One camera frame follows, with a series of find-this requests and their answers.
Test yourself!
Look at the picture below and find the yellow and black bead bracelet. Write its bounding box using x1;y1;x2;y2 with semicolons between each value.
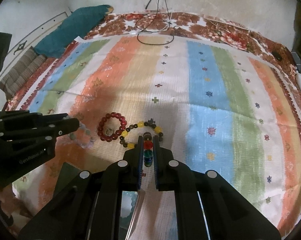
119;118;164;149

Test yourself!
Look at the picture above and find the red bead bracelet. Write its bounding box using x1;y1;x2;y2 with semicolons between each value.
97;112;128;143

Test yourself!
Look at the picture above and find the dark wooden jewelry box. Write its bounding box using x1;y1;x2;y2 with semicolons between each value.
53;162;81;198

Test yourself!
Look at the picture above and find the striped colourful bed cover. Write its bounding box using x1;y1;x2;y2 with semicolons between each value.
13;36;301;237

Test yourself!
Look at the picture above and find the small black object on bed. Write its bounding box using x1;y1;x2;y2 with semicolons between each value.
272;50;282;62

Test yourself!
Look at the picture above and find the teal cloth pillow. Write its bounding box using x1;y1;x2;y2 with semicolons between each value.
34;5;114;58

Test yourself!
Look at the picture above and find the white headboard panel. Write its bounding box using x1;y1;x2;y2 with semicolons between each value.
0;11;69;79

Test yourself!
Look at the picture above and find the pale translucent bead bracelet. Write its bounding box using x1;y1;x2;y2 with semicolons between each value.
68;122;97;150

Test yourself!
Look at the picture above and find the person's left hand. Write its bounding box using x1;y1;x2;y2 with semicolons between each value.
0;184;33;227

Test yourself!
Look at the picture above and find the grey striped folded blanket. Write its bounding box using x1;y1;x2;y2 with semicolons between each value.
0;47;47;100

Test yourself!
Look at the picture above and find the multicolour glass bead bracelet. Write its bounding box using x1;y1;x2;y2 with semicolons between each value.
143;131;154;168

